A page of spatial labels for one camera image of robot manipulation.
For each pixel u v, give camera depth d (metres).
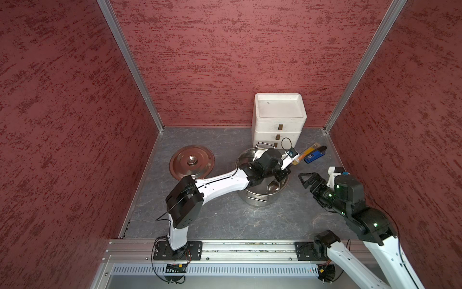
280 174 0.70
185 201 0.46
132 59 0.87
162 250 0.73
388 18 0.74
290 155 0.66
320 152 1.05
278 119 0.92
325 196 0.57
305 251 0.74
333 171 0.62
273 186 0.89
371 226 0.43
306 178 0.61
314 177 0.60
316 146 1.10
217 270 0.77
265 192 0.76
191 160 1.01
